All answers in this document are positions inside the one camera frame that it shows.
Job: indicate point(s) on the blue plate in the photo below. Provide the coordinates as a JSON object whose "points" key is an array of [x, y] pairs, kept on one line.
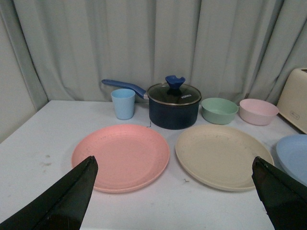
{"points": [[292, 155]]}

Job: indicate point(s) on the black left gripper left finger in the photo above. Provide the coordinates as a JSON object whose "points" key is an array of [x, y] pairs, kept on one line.
{"points": [[62, 206]]}

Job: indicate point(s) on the pink bowl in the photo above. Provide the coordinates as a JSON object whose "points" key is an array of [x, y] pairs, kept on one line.
{"points": [[257, 112]]}

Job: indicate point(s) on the green bowl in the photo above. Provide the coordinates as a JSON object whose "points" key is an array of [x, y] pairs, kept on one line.
{"points": [[218, 111]]}

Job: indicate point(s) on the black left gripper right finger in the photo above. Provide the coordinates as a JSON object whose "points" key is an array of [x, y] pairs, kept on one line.
{"points": [[284, 198]]}

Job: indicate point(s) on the beige plate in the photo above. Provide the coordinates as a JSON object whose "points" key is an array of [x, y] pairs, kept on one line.
{"points": [[220, 156]]}

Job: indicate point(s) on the dark blue saucepan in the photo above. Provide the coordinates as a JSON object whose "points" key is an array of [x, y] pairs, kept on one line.
{"points": [[165, 116]]}

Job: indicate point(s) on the light blue cup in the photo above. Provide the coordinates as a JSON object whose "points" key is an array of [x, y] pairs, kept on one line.
{"points": [[123, 102]]}

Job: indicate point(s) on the cream toaster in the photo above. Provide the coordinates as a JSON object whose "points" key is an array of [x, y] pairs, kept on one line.
{"points": [[292, 103]]}

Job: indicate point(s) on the grey curtain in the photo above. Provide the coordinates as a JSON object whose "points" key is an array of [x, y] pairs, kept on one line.
{"points": [[62, 49]]}

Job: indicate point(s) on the pink plate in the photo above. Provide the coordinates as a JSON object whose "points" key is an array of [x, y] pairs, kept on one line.
{"points": [[129, 157]]}

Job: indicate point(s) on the glass pot lid blue knob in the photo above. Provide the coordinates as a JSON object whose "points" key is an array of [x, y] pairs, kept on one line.
{"points": [[174, 92]]}

